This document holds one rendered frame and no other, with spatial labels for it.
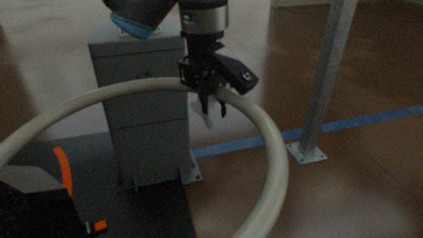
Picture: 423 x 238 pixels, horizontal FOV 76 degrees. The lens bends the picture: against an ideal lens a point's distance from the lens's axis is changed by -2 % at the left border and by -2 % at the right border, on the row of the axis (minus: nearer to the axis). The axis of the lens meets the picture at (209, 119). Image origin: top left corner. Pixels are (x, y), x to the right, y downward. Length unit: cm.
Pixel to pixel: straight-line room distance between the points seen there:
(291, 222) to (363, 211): 40
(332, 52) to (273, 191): 125
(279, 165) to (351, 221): 127
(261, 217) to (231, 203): 121
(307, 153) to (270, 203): 155
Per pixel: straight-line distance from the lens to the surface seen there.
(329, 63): 158
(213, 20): 50
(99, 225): 153
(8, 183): 74
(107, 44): 121
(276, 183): 37
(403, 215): 180
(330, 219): 161
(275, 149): 42
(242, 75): 51
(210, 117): 58
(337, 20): 151
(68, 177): 184
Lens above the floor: 121
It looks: 34 degrees down
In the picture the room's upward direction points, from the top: straight up
